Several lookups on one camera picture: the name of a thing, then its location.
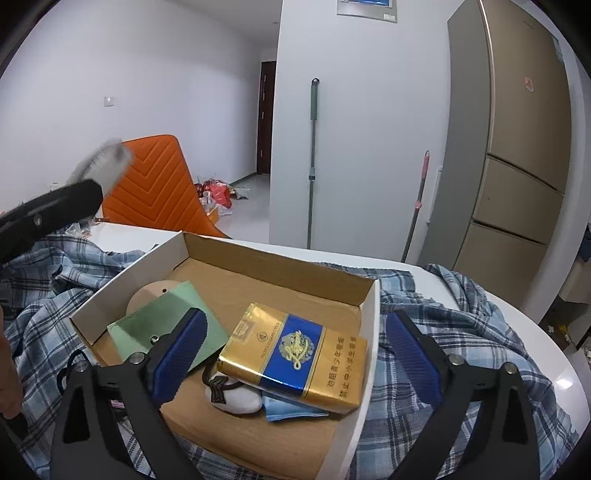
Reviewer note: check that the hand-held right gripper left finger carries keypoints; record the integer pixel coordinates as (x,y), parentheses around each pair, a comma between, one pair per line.
(178,357)

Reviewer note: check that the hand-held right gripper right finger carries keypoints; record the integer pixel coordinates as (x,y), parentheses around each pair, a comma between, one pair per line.
(413,362)

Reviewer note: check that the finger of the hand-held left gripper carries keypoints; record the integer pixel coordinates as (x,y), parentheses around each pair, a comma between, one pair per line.
(51,212)

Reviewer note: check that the green paper booklet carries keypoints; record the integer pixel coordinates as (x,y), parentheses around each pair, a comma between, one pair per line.
(157,318)

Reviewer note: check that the beige round case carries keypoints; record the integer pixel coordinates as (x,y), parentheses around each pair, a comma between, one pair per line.
(147,295)

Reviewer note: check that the gold and blue cigarette carton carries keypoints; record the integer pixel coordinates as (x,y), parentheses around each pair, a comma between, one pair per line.
(295,355)

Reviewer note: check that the shallow cardboard box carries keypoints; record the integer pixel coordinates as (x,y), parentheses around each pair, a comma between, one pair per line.
(277,277)

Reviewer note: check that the person's left hand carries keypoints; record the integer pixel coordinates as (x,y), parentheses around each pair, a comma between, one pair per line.
(9,369)

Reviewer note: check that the blue plaid shirt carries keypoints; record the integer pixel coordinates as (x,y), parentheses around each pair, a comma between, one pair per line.
(461,314)

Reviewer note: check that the orange chair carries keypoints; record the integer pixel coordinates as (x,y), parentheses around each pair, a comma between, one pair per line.
(157,184)

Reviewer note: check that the red plastic bags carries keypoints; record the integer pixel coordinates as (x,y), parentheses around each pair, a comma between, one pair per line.
(217,191)

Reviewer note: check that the beige kitchen counter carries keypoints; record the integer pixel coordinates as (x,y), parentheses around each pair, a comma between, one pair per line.
(579,281)

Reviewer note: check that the dark brown door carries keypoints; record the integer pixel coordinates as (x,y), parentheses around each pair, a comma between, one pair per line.
(266,120)

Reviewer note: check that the gold refrigerator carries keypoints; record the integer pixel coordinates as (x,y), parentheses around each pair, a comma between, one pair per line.
(517,147)

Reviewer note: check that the pink fridge sticker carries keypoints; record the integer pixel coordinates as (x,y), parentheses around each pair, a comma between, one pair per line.
(529,84)

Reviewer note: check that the grey electrical panel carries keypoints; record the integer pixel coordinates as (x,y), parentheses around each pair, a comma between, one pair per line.
(367,8)

